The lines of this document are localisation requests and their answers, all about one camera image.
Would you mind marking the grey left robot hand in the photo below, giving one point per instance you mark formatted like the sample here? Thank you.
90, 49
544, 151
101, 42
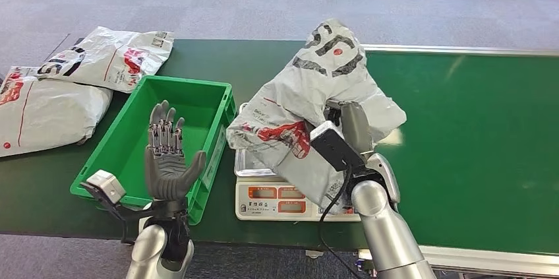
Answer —
168, 172

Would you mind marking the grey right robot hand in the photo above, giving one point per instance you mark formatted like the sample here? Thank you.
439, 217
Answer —
354, 128

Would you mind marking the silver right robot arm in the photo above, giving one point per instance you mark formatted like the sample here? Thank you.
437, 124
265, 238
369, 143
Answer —
388, 233

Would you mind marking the green conveyor belt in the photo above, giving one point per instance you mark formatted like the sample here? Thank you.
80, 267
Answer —
480, 137

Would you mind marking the flat grey courier bag package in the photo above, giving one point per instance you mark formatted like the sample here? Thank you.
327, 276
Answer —
109, 54

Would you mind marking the large grey courier bag package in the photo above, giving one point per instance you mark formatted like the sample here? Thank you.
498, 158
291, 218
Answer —
48, 115

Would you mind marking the green plastic crate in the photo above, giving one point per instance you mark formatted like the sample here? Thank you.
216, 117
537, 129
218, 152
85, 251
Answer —
131, 141

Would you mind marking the white electronic scale body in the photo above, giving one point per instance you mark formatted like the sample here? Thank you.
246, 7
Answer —
262, 207

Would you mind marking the dark green table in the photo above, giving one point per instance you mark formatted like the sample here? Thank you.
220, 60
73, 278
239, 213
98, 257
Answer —
196, 58

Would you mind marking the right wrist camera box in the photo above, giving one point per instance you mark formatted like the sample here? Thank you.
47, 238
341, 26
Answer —
336, 146

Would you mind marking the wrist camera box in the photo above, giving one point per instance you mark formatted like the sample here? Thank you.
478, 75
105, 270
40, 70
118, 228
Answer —
106, 186
336, 146

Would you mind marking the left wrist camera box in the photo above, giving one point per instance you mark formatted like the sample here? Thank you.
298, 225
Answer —
106, 186

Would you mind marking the silver conveyor frame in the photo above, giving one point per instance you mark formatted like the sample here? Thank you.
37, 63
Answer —
458, 49

